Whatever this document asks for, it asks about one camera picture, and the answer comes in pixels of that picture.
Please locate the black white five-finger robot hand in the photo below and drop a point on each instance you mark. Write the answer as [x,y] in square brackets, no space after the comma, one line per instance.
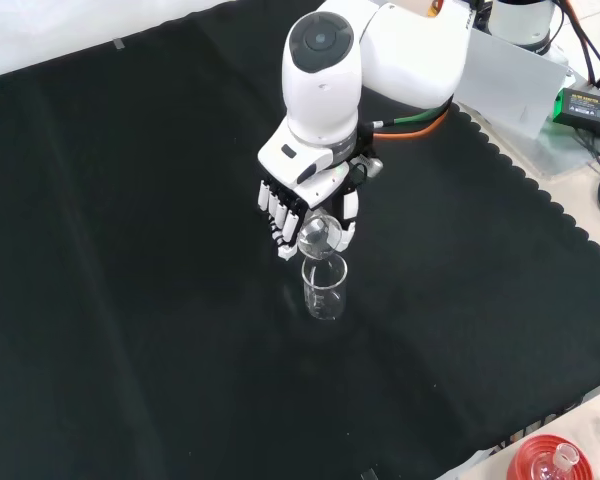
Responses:
[295,160]

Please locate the clear glass beaker with spout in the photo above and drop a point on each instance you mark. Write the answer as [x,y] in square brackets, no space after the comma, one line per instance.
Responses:
[320,237]

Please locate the clear graduated glass beaker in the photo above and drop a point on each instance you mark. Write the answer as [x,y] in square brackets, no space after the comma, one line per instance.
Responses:
[325,305]

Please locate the black bench cloth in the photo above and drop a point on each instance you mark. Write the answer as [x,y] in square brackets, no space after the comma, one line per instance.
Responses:
[130,275]

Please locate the grey tape strip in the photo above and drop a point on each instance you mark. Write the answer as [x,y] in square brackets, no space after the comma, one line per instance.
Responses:
[119,44]
[370,475]

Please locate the pale white board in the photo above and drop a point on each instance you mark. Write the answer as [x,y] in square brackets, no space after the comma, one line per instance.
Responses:
[510,85]

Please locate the black green power adapter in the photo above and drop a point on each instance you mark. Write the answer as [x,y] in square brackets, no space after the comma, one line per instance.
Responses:
[587,110]

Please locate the clear glass flask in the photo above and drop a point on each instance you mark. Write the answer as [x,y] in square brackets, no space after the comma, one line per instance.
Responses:
[566,456]

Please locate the grey metal base plate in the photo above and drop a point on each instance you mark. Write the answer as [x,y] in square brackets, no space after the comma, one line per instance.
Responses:
[565,155]

